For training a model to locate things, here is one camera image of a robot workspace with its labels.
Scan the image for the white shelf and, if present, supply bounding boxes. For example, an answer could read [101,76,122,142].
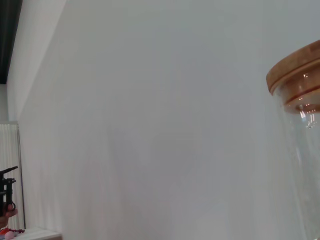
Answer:
[0,226,63,240]

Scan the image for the dark wall panel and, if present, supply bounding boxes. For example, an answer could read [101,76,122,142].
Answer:
[0,0,24,85]

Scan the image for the pink and red small items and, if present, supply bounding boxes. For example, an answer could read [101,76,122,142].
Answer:
[0,226,26,238]

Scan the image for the clear glass water dispenser jar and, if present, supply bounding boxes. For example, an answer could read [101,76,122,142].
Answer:
[268,84,320,240]

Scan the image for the white ribbed panel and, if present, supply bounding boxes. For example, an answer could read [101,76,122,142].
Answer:
[0,121,26,230]

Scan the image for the brown rounded object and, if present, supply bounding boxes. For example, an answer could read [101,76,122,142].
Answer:
[0,209,19,229]

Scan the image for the black metal frame device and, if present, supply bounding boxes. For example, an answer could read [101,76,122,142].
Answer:
[0,165,19,218]

